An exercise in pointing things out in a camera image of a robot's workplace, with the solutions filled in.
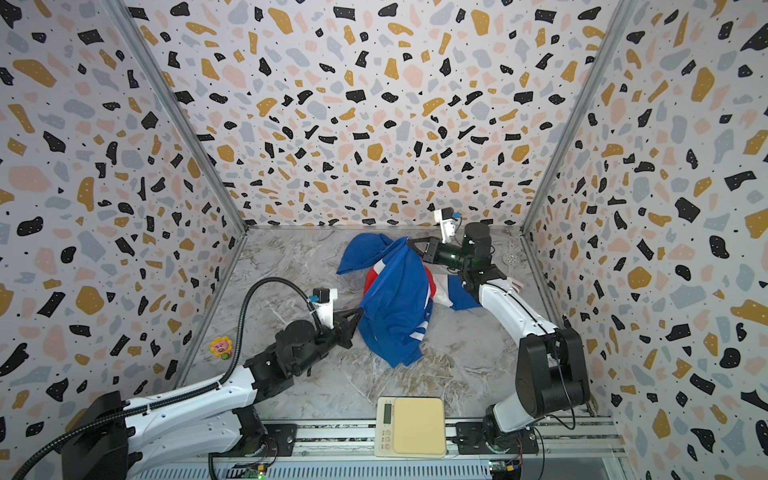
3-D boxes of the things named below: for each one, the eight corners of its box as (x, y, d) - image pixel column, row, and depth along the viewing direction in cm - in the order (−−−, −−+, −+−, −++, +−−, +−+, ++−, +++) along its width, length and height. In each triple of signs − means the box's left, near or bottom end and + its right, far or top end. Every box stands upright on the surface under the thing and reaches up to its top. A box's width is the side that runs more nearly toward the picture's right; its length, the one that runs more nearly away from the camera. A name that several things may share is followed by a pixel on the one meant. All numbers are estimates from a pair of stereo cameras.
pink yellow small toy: (214, 361, 89) (205, 354, 85) (221, 343, 92) (213, 336, 88) (232, 361, 89) (224, 354, 85) (239, 343, 92) (231, 336, 88)
